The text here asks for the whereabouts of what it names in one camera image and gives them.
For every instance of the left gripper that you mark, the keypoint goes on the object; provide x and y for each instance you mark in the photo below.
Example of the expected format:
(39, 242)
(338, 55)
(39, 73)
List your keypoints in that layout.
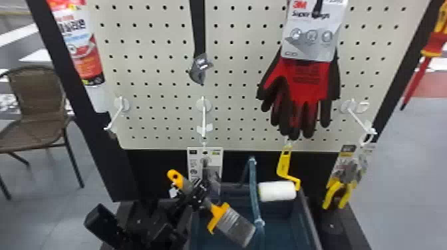
(157, 216)

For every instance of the yellow paint brush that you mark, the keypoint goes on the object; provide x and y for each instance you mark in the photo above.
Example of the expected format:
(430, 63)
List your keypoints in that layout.
(230, 220)

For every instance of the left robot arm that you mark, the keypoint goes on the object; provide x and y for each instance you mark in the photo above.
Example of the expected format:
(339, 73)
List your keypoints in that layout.
(139, 241)

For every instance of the grey scraper on card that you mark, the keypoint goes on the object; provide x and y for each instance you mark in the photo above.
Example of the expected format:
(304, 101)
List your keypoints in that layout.
(195, 158)

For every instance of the yellow paint roller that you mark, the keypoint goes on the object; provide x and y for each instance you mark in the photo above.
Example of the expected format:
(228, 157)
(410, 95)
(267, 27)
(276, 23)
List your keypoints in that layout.
(277, 191)

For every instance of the blue basket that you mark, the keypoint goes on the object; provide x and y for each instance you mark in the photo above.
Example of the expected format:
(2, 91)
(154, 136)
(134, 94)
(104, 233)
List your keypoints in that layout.
(283, 227)

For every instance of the white pegboard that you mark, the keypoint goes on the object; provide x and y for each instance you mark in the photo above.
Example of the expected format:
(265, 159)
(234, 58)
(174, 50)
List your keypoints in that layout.
(157, 70)

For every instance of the yellow pliers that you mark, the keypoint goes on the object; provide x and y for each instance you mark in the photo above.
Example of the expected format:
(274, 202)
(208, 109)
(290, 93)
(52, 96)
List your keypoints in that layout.
(344, 174)

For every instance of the red and black gloves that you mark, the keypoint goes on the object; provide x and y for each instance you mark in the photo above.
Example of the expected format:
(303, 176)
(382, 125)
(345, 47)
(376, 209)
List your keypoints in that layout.
(303, 87)

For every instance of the black adjustable wrench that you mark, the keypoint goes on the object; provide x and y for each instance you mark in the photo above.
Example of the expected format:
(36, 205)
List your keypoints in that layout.
(198, 28)

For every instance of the brown chair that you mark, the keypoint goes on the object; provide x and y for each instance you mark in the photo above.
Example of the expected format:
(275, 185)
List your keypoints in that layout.
(35, 122)

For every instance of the red sealant tube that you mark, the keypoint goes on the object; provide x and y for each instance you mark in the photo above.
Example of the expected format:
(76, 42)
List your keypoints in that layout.
(82, 45)

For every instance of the red screwdriver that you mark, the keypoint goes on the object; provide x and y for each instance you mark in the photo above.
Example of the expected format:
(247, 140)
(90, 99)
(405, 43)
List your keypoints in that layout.
(431, 49)

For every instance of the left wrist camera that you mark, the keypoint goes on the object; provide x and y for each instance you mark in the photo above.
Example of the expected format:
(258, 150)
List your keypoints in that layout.
(101, 223)

